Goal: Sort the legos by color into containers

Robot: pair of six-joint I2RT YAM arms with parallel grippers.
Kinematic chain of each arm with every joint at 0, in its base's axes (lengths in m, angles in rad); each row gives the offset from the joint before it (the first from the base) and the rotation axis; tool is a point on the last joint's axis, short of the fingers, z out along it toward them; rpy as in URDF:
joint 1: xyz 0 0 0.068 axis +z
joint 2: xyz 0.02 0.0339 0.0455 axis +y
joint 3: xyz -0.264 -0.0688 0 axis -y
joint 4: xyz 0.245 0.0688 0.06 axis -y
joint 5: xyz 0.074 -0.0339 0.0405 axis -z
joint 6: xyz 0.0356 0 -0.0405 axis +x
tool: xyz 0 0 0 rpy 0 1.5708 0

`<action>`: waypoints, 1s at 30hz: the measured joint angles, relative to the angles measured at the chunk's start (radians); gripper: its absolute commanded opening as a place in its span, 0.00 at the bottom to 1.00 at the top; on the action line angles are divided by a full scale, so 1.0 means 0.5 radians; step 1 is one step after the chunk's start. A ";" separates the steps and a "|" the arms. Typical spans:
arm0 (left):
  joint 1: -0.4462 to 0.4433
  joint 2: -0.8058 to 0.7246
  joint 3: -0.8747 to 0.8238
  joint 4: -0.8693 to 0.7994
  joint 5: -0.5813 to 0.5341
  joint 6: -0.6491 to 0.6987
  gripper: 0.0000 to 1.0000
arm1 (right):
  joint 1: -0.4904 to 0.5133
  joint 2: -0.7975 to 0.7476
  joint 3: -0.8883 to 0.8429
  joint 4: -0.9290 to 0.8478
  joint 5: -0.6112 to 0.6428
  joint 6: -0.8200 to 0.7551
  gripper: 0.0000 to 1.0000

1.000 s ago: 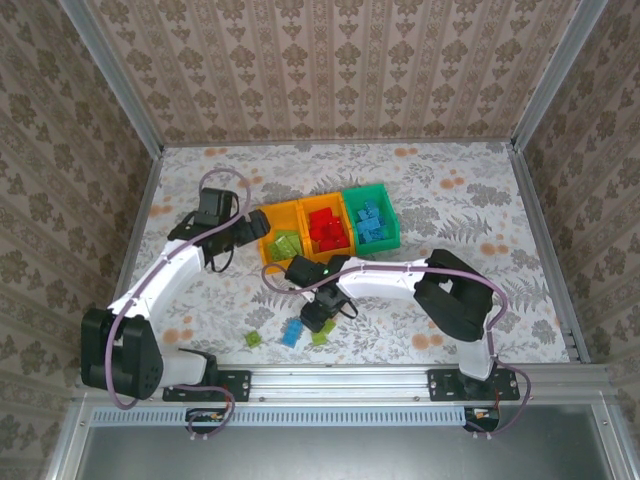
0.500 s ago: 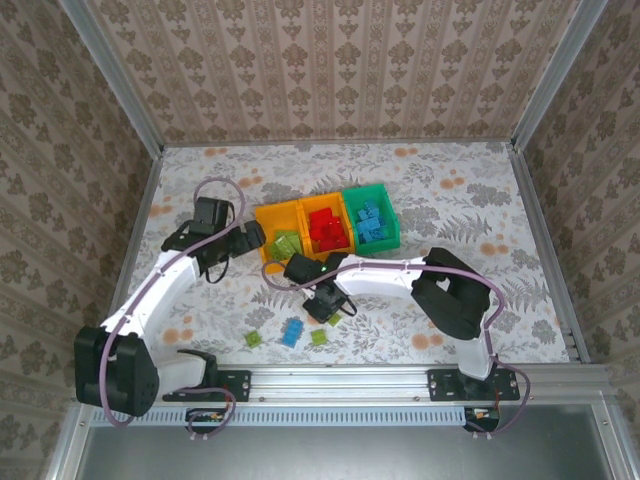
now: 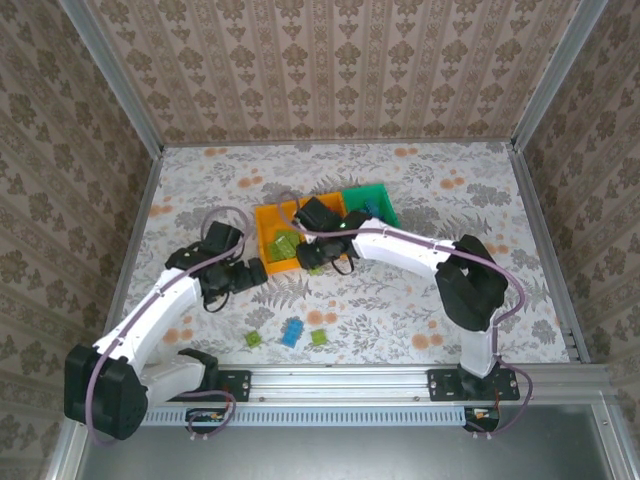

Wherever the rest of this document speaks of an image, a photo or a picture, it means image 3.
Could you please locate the large blue lego brick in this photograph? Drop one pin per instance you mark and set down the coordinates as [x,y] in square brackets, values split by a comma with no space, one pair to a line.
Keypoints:
[372,206]

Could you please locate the green plastic bin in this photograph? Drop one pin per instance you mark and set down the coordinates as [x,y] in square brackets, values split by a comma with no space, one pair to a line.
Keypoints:
[360,197]

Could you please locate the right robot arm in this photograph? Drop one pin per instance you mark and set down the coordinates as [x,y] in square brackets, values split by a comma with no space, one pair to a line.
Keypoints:
[400,247]

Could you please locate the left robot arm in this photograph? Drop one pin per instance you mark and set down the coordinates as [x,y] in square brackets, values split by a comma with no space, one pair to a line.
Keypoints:
[165,305]

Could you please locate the small green lego brick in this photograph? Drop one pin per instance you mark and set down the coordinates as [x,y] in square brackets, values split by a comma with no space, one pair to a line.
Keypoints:
[318,336]
[253,339]

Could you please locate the floral patterned table cover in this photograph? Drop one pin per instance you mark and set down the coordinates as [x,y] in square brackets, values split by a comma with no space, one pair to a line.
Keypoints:
[440,165]

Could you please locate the grey metal panel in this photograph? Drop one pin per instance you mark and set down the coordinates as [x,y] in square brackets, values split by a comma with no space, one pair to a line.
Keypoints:
[325,455]

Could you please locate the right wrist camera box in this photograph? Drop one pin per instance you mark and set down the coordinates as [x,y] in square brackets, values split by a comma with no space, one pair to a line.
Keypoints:
[315,214]

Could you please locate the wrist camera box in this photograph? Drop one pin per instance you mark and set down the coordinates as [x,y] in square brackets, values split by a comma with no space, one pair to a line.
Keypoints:
[315,214]
[222,236]

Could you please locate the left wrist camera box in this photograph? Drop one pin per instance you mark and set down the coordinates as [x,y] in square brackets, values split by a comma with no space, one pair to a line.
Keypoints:
[222,236]

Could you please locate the aluminium side rail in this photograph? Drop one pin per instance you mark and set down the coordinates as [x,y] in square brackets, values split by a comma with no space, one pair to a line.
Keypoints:
[546,250]
[137,225]

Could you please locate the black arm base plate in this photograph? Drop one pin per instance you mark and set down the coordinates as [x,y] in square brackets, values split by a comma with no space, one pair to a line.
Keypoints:
[442,385]
[235,385]

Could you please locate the thin aluminium rail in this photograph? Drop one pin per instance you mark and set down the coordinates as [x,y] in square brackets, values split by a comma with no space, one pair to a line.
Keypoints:
[340,144]

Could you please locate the wide aluminium extrusion rail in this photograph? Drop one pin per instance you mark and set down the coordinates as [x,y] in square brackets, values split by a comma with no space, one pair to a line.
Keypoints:
[340,382]

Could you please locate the aluminium frame post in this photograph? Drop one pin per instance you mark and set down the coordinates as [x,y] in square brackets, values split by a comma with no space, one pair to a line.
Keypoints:
[115,75]
[555,75]

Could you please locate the aluminium corner frame bar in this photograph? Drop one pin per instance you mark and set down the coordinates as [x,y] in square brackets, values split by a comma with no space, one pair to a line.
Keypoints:
[62,462]
[615,440]

